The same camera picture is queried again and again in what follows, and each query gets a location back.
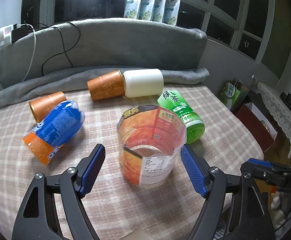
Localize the green paper bag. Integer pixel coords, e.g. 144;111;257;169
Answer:
219;80;249;112

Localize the orange paper cup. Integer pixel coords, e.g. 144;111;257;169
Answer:
87;70;125;102
29;92;67;123

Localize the grey blanket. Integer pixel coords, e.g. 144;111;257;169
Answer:
0;18;209;107

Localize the white cable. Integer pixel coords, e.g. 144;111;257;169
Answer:
0;23;37;107

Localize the black power adapter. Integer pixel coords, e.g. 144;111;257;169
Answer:
11;25;29;43

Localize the plaid checkered mat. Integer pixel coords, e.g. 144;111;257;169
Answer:
0;85;263;239

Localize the green tea cup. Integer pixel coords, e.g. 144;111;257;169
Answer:
158;90;205;144

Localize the red cardboard box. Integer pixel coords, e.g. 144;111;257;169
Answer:
236;102;277;152

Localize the white plastic cup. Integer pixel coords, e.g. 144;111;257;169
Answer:
123;69;164;98

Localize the white power strip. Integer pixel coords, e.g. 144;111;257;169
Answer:
0;24;17;47

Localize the white lace cloth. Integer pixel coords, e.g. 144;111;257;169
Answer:
254;81;291;145

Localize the clear cup orange label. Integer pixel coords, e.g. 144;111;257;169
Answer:
117;105;187;186

